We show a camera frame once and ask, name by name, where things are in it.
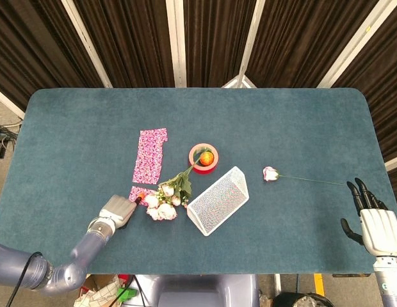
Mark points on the pink rose bouquet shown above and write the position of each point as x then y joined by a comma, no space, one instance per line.
165,208

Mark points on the blue felt table cover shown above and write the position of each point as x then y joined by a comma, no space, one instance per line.
281,121

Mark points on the lilac robot torso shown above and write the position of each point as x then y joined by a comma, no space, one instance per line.
198,291

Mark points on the dark brown curtain panel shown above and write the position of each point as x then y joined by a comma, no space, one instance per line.
297,41
214,38
387,80
32,48
131,41

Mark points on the white mesh basket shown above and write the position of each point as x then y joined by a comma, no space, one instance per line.
217,201

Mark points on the white frame bar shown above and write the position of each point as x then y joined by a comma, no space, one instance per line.
8,101
395,163

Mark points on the left lilac robot arm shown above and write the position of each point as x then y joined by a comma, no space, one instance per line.
86,246

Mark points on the black trash bag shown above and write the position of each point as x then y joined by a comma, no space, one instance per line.
301,301

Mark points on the single pink rose with stem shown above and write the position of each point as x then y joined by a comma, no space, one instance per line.
269,174

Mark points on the pink patterned cloth square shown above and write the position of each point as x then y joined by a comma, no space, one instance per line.
134,192

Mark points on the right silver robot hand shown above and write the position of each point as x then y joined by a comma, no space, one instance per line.
379,230

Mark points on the orange red ball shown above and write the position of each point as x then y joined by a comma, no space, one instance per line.
207,159

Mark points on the cardboard box with paper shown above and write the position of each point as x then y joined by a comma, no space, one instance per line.
96,292

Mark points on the green plastic object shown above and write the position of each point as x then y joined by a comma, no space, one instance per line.
126,294

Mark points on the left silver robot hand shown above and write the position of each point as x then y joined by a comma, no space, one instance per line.
118,211

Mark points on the white frame post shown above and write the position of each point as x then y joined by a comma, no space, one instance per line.
86,41
249,41
355,41
176,41

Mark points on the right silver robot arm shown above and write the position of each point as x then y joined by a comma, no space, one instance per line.
387,281

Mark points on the red tape roll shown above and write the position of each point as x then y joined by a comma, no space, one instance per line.
203,170

